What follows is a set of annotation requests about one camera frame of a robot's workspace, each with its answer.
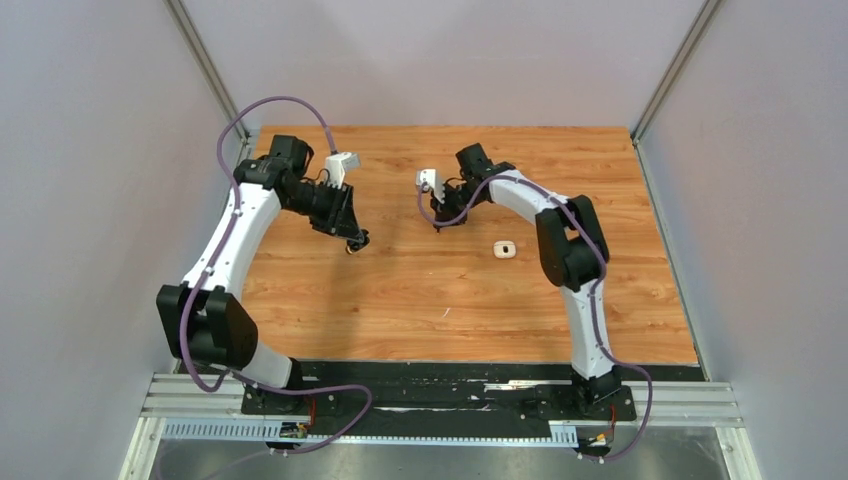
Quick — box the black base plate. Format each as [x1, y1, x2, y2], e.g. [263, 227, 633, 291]
[177, 358, 707, 439]

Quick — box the white slotted cable duct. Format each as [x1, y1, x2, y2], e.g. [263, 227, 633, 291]
[160, 422, 579, 448]

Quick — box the right aluminium frame post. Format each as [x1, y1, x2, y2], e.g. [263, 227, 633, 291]
[630, 0, 725, 146]

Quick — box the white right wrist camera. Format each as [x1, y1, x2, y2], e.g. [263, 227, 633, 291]
[415, 168, 445, 204]

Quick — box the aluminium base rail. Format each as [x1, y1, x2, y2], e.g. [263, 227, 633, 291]
[141, 374, 744, 428]

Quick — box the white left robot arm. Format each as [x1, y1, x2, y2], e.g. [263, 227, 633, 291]
[156, 135, 370, 413]

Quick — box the left aluminium frame post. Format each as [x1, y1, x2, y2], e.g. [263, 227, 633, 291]
[163, 0, 238, 121]

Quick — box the black earbud charging case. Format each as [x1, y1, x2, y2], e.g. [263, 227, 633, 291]
[345, 229, 370, 255]

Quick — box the aluminium frame post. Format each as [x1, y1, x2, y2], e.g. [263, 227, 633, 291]
[163, 0, 238, 121]
[630, 0, 725, 146]

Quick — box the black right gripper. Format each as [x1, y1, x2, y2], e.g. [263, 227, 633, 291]
[431, 181, 484, 227]

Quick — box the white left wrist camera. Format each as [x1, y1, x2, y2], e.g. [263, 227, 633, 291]
[324, 152, 361, 188]

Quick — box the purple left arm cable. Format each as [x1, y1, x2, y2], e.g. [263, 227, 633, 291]
[178, 95, 375, 457]

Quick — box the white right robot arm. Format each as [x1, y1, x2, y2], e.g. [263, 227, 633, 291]
[416, 143, 621, 418]

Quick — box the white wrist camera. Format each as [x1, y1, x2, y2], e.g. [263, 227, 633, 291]
[415, 168, 445, 204]
[324, 152, 361, 188]

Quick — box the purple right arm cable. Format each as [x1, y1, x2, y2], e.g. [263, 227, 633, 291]
[415, 173, 655, 464]

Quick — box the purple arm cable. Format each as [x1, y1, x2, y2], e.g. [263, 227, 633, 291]
[415, 173, 655, 464]
[178, 95, 375, 457]

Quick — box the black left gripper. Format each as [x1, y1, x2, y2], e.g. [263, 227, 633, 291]
[283, 179, 364, 242]

